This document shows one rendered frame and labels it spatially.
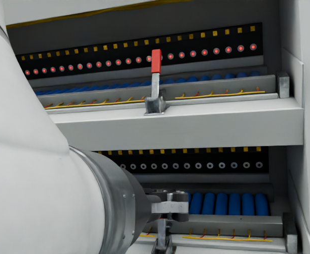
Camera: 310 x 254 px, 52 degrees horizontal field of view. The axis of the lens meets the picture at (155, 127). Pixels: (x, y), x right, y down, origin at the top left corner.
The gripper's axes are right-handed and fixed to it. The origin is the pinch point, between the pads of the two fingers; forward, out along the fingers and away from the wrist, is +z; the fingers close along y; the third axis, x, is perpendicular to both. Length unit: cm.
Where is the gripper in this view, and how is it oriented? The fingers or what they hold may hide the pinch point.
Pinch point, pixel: (159, 200)
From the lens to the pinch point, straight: 43.7
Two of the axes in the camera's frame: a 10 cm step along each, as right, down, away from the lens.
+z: 2.9, 1.8, 9.4
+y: 9.6, -0.5, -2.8
